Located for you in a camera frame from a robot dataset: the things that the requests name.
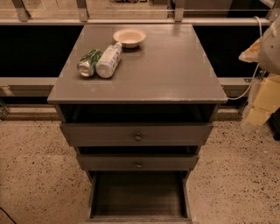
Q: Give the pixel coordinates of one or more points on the grey middle drawer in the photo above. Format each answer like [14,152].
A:
[137,162]

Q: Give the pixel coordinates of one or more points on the grey top drawer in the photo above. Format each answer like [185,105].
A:
[136,134]

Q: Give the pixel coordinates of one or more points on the clear plastic water bottle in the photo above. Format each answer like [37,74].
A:
[110,59]

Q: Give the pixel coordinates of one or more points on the white paper bowl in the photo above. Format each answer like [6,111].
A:
[129,38]

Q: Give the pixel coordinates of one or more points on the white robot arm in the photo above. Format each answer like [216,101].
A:
[269,53]

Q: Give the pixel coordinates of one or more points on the grey open bottom drawer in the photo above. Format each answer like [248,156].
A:
[138,197]

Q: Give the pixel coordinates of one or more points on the metal railing frame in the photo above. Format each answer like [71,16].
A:
[35,20]

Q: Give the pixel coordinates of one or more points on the grey wooden drawer cabinet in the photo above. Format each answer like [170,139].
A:
[199,111]

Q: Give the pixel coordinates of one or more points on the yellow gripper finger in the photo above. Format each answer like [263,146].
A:
[263,101]
[251,54]

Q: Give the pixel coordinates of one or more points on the green soda can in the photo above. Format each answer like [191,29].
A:
[87,63]

